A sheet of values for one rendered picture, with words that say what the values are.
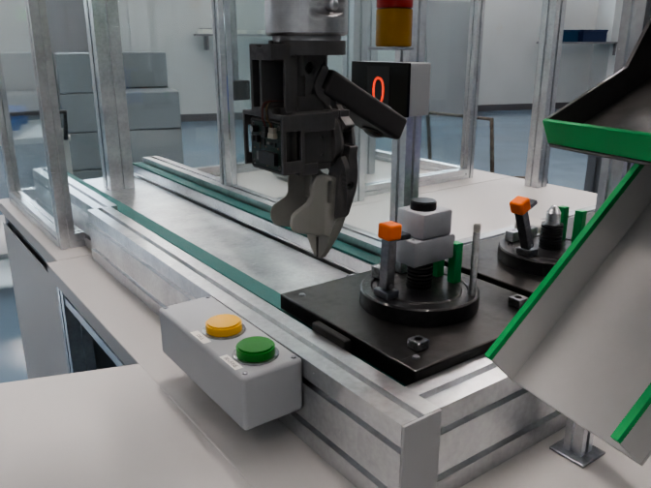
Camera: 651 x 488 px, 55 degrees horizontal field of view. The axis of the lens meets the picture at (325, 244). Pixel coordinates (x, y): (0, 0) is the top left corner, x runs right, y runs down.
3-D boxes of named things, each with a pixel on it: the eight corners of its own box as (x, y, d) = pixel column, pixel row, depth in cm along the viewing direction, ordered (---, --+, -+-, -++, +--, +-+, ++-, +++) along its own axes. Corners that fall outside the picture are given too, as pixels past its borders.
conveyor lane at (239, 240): (412, 470, 62) (417, 381, 59) (123, 253, 127) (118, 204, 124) (578, 382, 78) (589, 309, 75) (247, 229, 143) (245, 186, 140)
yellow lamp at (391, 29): (391, 46, 84) (392, 7, 83) (367, 46, 88) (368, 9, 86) (418, 46, 87) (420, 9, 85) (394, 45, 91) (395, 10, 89)
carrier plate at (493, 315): (415, 390, 60) (416, 370, 59) (280, 308, 78) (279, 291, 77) (564, 326, 73) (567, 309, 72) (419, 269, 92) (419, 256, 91)
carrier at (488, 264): (572, 323, 74) (585, 221, 70) (426, 267, 92) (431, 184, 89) (673, 280, 88) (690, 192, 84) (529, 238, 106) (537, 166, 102)
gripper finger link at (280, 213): (264, 258, 65) (262, 168, 62) (312, 247, 68) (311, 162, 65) (281, 265, 62) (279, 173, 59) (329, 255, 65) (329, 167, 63)
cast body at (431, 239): (414, 268, 70) (417, 207, 68) (387, 259, 73) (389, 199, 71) (465, 255, 75) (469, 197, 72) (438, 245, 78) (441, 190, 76)
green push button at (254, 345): (248, 375, 62) (247, 356, 61) (230, 359, 65) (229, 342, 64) (283, 363, 64) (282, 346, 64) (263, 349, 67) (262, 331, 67)
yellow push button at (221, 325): (216, 349, 67) (215, 331, 67) (200, 335, 70) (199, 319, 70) (249, 338, 70) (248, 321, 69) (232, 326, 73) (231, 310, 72)
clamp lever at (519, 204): (529, 253, 84) (520, 204, 81) (516, 249, 86) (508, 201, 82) (544, 238, 86) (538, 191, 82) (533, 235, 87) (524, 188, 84)
